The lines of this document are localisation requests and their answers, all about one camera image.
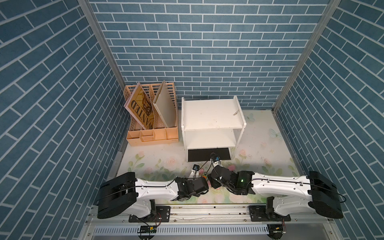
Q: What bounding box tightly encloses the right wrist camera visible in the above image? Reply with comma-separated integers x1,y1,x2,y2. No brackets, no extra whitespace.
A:
210,153,222,168

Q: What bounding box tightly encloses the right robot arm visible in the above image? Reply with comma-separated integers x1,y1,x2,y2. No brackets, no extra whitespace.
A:
208,166,344,219

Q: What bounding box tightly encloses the peach desk file organizer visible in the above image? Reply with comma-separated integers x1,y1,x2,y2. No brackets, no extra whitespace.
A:
124,81,179,147

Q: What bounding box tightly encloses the beige board book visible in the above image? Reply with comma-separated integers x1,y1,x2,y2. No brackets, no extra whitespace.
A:
153,81,177,128

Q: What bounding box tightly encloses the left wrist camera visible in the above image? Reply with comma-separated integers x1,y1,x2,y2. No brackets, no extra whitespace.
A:
189,165,200,179

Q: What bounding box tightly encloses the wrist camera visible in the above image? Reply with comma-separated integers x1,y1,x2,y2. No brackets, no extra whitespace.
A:
210,153,222,168
189,165,200,179

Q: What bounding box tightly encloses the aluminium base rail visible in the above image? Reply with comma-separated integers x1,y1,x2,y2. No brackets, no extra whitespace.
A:
83,203,334,226

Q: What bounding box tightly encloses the white three-tier shelf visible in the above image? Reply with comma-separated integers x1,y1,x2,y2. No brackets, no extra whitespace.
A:
181,96,247,163

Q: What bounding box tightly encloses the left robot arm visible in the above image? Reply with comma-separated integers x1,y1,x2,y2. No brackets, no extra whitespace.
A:
97,172,209,219

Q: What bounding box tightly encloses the floral table mat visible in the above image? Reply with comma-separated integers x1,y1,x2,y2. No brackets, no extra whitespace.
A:
115,109,304,205

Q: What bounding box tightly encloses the wanted poster book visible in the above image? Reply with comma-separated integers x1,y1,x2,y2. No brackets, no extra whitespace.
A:
124,83,154,130

